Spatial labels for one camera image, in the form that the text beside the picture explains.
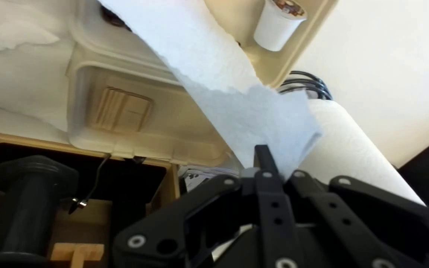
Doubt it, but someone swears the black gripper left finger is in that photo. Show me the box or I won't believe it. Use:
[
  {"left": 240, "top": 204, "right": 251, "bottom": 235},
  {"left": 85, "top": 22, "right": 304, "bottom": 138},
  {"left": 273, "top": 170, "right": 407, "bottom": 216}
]
[{"left": 112, "top": 176, "right": 246, "bottom": 268}]

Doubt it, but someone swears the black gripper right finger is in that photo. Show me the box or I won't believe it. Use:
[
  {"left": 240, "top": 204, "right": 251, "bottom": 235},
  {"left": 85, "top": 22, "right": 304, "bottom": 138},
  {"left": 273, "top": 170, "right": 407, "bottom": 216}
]
[{"left": 255, "top": 144, "right": 429, "bottom": 268}]

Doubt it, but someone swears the white paper towel roll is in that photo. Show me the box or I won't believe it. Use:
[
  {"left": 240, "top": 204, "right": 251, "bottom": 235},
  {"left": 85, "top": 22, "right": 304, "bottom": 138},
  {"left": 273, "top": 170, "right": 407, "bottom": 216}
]
[{"left": 99, "top": 0, "right": 422, "bottom": 202}]

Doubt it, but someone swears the wooden coffee station box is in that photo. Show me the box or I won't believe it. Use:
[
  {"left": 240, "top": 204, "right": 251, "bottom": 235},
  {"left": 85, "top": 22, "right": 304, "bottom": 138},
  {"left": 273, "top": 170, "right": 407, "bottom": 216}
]
[{"left": 0, "top": 134, "right": 181, "bottom": 268}]

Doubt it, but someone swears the black and white coffee grinder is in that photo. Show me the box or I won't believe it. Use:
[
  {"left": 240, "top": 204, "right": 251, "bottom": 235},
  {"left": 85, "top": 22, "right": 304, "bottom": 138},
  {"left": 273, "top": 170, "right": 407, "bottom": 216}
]
[{"left": 0, "top": 155, "right": 79, "bottom": 268}]

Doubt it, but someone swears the cream plastic divided tray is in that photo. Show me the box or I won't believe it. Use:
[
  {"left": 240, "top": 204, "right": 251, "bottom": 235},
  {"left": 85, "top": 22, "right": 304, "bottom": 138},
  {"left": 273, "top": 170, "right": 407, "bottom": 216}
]
[{"left": 67, "top": 0, "right": 339, "bottom": 167}]

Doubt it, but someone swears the white coffee pod cup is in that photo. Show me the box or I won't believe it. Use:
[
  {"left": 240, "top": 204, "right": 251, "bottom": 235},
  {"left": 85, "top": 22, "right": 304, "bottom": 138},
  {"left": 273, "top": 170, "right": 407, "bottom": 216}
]
[{"left": 254, "top": 0, "right": 307, "bottom": 52}]

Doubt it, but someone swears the black coiled cable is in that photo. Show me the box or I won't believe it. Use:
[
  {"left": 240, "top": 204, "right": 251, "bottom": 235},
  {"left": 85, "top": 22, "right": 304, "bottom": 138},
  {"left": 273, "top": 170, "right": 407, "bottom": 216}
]
[{"left": 278, "top": 68, "right": 334, "bottom": 101}]

